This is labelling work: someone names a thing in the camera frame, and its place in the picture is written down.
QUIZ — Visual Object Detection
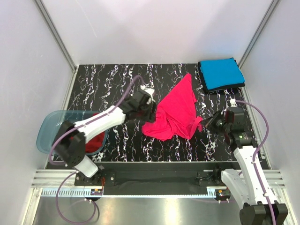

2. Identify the black marbled table mat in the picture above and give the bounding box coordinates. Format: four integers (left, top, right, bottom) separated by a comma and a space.
67, 63, 243, 163

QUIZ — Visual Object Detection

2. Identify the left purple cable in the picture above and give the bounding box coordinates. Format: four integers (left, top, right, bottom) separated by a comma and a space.
48, 75, 147, 223

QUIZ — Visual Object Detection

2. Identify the right aluminium frame post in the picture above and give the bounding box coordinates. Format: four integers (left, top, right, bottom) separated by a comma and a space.
238, 0, 281, 68

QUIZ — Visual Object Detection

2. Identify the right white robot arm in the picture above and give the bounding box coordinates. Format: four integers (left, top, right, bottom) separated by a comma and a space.
201, 107, 288, 225

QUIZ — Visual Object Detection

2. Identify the blue translucent plastic bin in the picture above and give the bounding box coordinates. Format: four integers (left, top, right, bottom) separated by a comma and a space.
36, 110, 108, 156

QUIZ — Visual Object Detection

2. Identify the pink t shirt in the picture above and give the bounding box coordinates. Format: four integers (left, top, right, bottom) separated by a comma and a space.
142, 74, 203, 141

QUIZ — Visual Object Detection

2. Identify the aluminium frame post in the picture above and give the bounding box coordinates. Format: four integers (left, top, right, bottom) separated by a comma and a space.
238, 0, 281, 68
33, 0, 77, 72

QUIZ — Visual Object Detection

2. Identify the left aluminium frame post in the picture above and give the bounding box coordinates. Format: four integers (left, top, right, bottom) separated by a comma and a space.
33, 0, 77, 72

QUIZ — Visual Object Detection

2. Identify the dark red t shirt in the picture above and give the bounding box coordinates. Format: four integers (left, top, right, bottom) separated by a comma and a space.
84, 112, 105, 153

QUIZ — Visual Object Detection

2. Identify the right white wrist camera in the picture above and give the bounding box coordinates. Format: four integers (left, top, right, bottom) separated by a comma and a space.
230, 99, 237, 107

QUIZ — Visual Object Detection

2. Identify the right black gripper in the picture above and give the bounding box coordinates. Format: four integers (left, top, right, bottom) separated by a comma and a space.
199, 110, 231, 135

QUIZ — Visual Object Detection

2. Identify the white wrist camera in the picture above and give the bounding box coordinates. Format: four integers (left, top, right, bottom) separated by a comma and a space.
230, 99, 237, 107
140, 85, 155, 105

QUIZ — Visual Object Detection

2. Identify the purple cable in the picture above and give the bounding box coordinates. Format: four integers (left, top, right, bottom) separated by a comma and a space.
231, 99, 277, 225
48, 75, 147, 223

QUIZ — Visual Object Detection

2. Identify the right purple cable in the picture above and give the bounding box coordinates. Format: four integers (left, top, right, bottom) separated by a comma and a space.
231, 99, 277, 225

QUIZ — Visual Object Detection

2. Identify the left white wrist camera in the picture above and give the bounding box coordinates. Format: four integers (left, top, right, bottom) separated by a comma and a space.
140, 85, 155, 105

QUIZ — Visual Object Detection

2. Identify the folded blue t shirt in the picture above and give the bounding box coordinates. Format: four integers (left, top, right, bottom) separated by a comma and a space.
198, 58, 244, 90

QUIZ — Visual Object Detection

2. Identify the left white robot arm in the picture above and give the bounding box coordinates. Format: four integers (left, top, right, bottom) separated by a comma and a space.
51, 88, 157, 186

